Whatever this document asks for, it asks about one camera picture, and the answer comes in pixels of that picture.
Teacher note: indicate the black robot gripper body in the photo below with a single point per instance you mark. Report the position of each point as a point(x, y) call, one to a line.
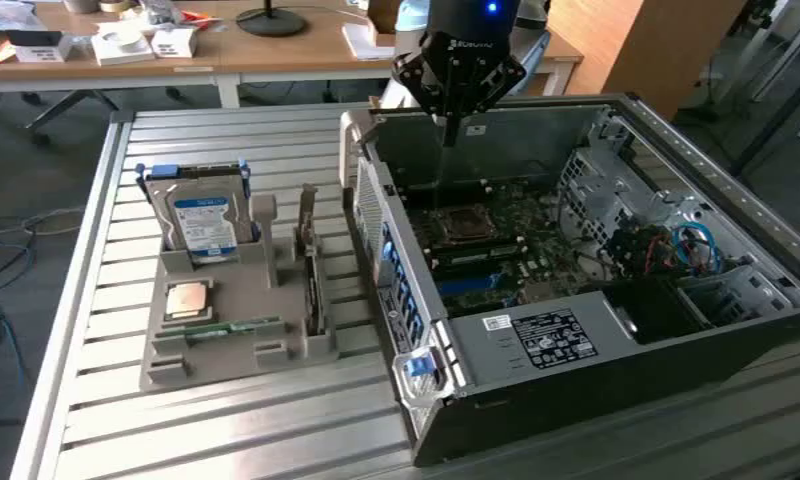
point(467, 50)

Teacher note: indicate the black nvidia graphics card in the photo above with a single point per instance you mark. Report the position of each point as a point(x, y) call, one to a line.
point(314, 290)

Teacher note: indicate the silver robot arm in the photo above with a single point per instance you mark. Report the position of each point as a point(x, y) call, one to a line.
point(414, 15)

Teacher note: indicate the white book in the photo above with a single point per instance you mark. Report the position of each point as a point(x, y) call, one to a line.
point(367, 45)

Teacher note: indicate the small white case sticker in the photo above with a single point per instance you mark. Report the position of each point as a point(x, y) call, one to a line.
point(475, 130)

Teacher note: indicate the wooden desk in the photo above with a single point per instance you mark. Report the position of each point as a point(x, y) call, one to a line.
point(203, 62)
point(294, 50)

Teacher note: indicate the wooden cabinet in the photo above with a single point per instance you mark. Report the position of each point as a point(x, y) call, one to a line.
point(641, 50)

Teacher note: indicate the black RAM slots bank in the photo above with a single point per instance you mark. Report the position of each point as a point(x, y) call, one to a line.
point(447, 192)
point(487, 265)

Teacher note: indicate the black round lamp base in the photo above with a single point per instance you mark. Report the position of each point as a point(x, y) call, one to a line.
point(270, 22)

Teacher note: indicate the metal CPU socket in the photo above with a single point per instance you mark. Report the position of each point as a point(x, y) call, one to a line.
point(470, 222)

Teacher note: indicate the green motherboard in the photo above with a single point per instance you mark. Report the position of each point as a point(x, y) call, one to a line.
point(541, 235)

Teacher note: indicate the dark installed RAM stick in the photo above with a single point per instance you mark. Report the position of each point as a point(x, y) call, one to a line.
point(481, 249)

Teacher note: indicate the small white box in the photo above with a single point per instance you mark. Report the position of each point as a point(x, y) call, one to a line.
point(174, 47)

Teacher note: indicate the blue expansion slot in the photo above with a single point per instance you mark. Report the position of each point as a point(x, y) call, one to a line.
point(470, 287)

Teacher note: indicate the hard disk with blue carrier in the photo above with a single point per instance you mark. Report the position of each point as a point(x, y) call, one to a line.
point(200, 220)

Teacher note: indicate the large white box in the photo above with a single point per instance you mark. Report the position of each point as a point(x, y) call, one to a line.
point(123, 56)

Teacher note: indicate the rear port panel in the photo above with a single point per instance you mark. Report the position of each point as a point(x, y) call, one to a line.
point(407, 295)

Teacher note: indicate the open grey PC case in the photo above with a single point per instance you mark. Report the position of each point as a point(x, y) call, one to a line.
point(741, 210)

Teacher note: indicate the brown tape roll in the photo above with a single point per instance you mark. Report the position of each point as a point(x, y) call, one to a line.
point(115, 5)

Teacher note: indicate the white barcode sticker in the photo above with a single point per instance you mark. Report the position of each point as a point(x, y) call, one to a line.
point(498, 322)

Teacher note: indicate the grey cup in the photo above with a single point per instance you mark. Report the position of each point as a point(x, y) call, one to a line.
point(80, 5)

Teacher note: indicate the black power supply label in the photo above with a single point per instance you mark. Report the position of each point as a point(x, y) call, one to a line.
point(554, 340)

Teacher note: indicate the grey printed parts rack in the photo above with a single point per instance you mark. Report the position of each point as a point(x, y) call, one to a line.
point(240, 310)

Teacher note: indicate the grey power supply unit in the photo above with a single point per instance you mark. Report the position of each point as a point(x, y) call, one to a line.
point(481, 350)

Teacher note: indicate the white labelled box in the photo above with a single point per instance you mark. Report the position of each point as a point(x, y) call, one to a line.
point(40, 54)

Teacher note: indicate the grey metal disk bay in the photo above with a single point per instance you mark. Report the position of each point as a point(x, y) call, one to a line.
point(734, 300)

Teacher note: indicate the silver CPU chip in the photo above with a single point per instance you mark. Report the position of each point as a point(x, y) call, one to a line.
point(187, 300)

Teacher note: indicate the black flat box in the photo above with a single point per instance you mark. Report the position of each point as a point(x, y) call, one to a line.
point(34, 37)

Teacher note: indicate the blue case latch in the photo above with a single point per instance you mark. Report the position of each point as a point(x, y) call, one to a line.
point(422, 367)

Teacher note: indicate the green RAM stick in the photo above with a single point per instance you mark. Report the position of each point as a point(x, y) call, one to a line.
point(220, 330)

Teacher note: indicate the clear plastic bag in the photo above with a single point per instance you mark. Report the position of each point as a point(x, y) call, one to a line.
point(7, 15)

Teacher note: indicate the black metal leg frame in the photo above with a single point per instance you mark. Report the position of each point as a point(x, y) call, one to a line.
point(60, 107)

